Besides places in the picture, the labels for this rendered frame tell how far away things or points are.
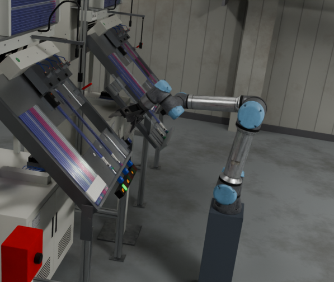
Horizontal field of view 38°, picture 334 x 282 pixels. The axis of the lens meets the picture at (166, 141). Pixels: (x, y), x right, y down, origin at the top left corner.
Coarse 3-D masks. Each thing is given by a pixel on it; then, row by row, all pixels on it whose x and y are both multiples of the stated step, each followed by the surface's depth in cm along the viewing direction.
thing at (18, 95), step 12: (0, 84) 206; (12, 84) 214; (24, 84) 222; (60, 84) 253; (0, 96) 200; (12, 96) 208; (24, 96) 216; (36, 96) 225; (72, 96) 256; (12, 108) 203; (24, 108) 210; (48, 108) 227; (60, 120) 230
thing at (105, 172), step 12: (108, 132) 265; (96, 144) 245; (108, 144) 256; (120, 144) 269; (84, 156) 228; (96, 156) 238; (108, 156) 248; (120, 156) 260; (96, 168) 230; (108, 168) 240; (108, 180) 233
